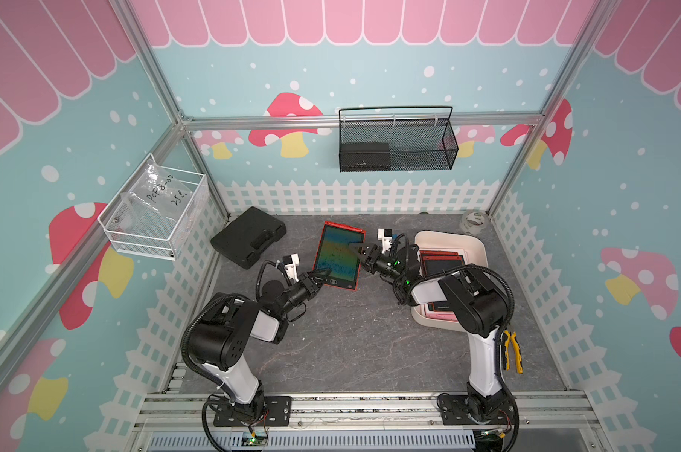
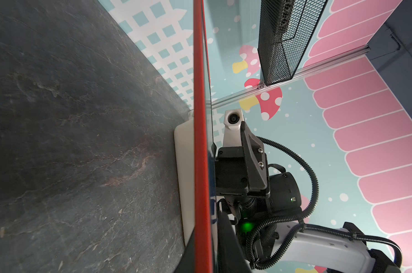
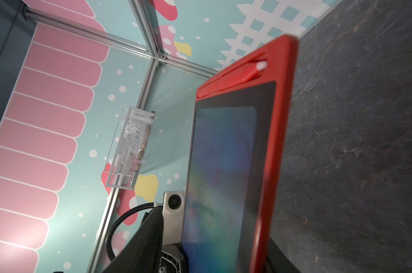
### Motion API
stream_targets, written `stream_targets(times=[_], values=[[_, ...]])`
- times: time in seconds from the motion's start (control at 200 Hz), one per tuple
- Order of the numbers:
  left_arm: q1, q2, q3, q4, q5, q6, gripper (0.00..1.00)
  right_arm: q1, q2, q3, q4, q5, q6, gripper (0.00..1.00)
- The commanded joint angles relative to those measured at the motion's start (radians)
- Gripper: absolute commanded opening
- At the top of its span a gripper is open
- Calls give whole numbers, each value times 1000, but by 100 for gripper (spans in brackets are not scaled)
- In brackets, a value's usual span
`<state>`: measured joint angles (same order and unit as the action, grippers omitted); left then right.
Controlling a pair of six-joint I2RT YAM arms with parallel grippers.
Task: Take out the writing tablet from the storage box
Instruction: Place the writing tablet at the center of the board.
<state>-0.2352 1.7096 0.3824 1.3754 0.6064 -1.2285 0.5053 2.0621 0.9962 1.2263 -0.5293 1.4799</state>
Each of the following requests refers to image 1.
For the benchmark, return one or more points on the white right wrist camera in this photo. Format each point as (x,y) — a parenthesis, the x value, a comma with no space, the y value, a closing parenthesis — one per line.
(385,236)

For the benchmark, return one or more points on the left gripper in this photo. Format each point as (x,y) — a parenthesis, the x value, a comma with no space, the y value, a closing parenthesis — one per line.
(309,284)

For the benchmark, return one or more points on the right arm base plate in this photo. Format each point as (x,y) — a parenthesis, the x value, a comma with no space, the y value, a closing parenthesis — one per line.
(469,410)

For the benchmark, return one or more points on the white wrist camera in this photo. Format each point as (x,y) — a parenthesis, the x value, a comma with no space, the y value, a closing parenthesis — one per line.
(291,263)
(385,236)

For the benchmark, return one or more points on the black box in basket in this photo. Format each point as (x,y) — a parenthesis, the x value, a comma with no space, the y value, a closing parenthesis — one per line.
(364,156)

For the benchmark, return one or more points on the red frame writing tablet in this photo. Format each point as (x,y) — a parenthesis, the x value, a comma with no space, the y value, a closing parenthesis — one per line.
(335,261)

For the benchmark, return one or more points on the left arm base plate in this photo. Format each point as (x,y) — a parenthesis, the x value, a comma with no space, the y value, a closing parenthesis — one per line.
(269,412)

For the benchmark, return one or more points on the black plastic tool case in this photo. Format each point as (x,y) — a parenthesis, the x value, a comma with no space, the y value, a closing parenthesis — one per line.
(244,239)

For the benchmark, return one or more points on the black mesh wall basket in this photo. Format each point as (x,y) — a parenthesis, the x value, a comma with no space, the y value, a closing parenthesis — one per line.
(420,138)

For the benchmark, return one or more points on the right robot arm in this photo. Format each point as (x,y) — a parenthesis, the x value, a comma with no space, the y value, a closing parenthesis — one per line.
(479,299)

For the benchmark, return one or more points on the white wire wall basket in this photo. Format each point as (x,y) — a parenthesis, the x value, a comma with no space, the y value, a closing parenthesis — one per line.
(150,247)

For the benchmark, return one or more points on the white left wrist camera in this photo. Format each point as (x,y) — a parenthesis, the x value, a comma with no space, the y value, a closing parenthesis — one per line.
(291,263)

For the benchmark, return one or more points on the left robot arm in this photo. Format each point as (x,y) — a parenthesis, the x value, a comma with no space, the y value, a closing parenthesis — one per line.
(214,342)

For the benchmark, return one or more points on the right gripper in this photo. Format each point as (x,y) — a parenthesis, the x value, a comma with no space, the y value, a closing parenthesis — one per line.
(376,257)

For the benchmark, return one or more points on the white plastic storage box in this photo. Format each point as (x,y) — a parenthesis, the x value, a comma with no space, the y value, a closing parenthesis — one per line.
(473,251)

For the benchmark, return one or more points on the clear tape roll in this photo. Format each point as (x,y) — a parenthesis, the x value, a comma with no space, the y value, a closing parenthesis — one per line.
(473,222)

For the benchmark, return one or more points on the clear plastic bag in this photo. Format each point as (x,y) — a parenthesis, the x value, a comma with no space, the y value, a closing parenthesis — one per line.
(154,204)

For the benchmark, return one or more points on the yellow handled pliers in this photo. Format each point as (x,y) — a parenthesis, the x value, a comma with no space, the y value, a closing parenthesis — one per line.
(511,353)

